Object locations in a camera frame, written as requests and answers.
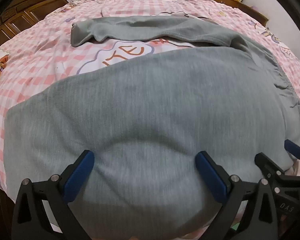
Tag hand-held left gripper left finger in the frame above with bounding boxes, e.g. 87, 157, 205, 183
11, 150, 95, 240

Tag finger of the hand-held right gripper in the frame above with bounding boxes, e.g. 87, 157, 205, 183
284, 139, 300, 174
254, 152, 294, 183

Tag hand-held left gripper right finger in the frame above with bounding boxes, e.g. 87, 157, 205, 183
194, 151, 287, 240

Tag pink checked printed bedsheet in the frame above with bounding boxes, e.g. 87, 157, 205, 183
0, 0, 300, 195

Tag brown wooden wardrobe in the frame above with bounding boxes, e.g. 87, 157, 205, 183
0, 0, 69, 55

